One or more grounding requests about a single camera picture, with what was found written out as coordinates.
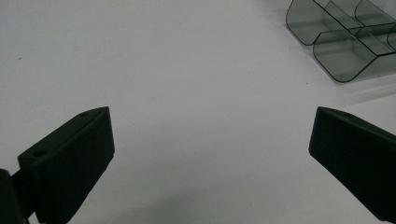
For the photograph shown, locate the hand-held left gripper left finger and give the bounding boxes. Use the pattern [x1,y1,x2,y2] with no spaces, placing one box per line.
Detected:
[10,105,116,224]

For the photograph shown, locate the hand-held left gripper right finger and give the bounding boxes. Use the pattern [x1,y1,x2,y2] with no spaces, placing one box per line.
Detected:
[308,105,396,224]

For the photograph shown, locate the smoky transparent plastic organizer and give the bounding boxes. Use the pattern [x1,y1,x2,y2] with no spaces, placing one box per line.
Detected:
[285,0,396,84]

